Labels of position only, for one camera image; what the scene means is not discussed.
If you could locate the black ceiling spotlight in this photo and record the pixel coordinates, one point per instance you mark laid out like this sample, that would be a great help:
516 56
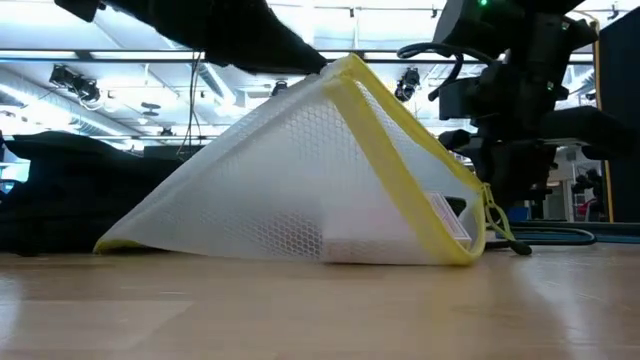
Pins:
407 85
75 82

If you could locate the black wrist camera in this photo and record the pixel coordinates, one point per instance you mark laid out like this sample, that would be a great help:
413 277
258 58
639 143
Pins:
457 100
80 9

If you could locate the teal blue flat strip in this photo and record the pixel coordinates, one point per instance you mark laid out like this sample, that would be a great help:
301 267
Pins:
620 239

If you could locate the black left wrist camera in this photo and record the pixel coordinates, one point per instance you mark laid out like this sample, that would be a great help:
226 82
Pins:
80 9

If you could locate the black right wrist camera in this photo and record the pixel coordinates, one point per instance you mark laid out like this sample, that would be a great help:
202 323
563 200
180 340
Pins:
457 100

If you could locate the black aluminium table frame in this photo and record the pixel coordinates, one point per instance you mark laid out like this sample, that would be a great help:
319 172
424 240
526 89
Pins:
620 226

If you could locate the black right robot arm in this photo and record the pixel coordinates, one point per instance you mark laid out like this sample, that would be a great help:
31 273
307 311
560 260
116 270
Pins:
590 130

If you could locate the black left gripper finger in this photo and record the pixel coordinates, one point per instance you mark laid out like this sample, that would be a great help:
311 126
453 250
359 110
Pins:
265 45

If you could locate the distant black robot workstation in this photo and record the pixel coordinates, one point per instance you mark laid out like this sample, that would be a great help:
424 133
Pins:
587 185

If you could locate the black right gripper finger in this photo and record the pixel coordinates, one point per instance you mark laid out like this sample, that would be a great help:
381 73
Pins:
455 139
515 170

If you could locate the white mesh pouch yellow trim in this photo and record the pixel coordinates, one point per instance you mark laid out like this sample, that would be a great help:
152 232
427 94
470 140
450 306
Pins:
275 200

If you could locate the black monitor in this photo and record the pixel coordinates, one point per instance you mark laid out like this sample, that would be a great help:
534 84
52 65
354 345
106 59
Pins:
165 152

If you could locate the round black ceiling light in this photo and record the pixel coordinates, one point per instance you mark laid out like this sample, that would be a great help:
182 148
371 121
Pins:
279 87

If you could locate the black partition panel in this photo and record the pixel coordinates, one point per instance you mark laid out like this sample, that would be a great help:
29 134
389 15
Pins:
622 100

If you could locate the black backpack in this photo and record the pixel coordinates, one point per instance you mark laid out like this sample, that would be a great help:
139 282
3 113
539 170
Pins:
75 200

